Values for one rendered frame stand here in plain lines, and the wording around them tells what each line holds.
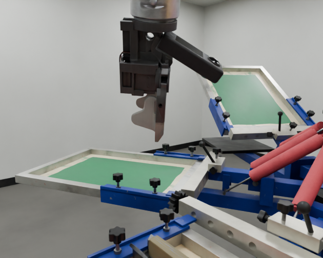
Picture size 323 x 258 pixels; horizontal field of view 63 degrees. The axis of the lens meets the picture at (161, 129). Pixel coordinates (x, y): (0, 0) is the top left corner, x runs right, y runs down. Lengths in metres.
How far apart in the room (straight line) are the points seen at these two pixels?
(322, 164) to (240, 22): 4.75
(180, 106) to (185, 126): 0.48
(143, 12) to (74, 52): 3.98
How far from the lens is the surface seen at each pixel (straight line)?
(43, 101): 4.21
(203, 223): 0.85
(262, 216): 0.80
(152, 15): 0.41
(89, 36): 4.51
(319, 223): 0.88
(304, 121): 1.90
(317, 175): 0.97
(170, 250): 0.63
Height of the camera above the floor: 1.42
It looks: 10 degrees down
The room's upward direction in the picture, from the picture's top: straight up
